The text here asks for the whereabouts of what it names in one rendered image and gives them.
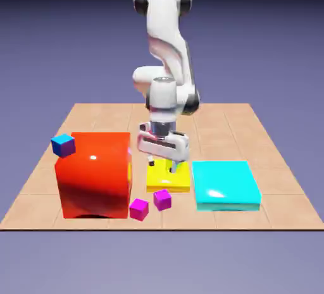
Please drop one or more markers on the large yellow box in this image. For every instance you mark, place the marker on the large yellow box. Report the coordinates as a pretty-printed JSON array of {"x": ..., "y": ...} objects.
[{"x": 162, "y": 179}]

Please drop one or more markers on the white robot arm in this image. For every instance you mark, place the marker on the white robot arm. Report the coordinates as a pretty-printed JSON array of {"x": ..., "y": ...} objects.
[{"x": 164, "y": 33}]

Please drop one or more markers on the small magenta cube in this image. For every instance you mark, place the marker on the small magenta cube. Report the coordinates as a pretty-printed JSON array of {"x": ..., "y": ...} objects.
[
  {"x": 139, "y": 209},
  {"x": 162, "y": 200}
]

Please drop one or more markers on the large orange box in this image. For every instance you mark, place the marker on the large orange box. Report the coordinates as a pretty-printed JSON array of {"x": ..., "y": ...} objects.
[{"x": 93, "y": 175}]

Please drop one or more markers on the large cyan box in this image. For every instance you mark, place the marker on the large cyan box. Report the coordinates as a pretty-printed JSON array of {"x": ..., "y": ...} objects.
[{"x": 225, "y": 185}]

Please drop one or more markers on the small blue cube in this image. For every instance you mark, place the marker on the small blue cube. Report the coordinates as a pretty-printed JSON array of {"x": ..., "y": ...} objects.
[{"x": 63, "y": 145}]

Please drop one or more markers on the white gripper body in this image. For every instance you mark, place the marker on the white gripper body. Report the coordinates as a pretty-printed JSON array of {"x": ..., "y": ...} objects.
[{"x": 163, "y": 146}]

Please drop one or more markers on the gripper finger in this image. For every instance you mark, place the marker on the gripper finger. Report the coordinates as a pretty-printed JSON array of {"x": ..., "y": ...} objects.
[
  {"x": 174, "y": 166},
  {"x": 151, "y": 161}
]

